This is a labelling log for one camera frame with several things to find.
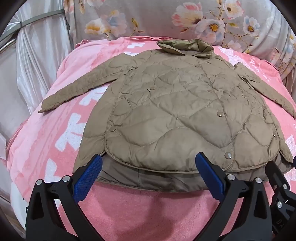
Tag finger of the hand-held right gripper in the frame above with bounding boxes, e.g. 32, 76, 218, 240
265, 159, 291, 197

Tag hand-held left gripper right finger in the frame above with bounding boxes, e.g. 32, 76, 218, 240
195, 151, 273, 241

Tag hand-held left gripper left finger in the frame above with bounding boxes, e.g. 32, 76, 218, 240
25, 153, 103, 241

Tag tan quilted jacket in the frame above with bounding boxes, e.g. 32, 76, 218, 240
38, 38, 296, 193

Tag pink blanket with white bows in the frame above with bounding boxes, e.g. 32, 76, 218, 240
6, 37, 296, 241

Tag white satin curtain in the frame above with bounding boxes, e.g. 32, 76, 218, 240
0, 5, 78, 160

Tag grey floral quilt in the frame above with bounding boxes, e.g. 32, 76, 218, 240
63, 0, 296, 78

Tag grey curtain strap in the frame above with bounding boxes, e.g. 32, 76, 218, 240
0, 9, 68, 48

